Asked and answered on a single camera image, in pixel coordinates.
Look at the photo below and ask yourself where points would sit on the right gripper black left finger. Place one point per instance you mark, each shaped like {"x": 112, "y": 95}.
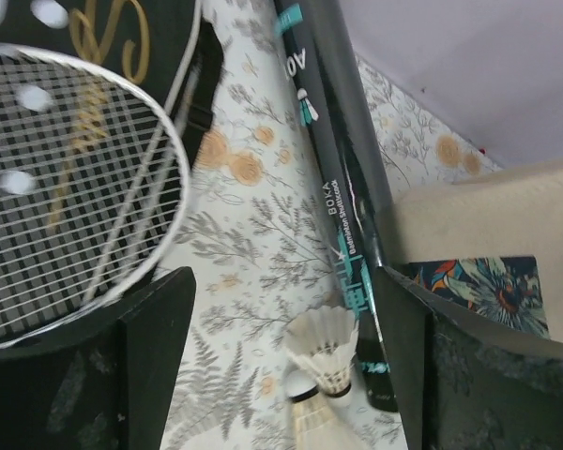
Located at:
{"x": 104, "y": 381}

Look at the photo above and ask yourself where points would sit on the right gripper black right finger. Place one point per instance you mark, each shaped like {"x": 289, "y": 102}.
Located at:
{"x": 463, "y": 381}

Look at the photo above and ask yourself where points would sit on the white feather shuttlecock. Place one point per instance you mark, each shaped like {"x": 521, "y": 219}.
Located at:
{"x": 322, "y": 341}
{"x": 315, "y": 424}

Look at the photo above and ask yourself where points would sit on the black teal shuttlecock tube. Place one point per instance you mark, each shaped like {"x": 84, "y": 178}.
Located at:
{"x": 318, "y": 59}

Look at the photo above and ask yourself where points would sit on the white badminton racket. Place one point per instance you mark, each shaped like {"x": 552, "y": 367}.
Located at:
{"x": 94, "y": 184}

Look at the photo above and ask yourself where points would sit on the beige floral tote bag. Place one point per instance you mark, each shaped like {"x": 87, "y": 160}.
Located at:
{"x": 495, "y": 240}

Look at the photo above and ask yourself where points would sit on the floral patterned table cloth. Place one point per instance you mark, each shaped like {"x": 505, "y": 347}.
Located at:
{"x": 253, "y": 240}

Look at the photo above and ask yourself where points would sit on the black racket cover bag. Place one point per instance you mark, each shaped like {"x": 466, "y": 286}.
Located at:
{"x": 168, "y": 48}

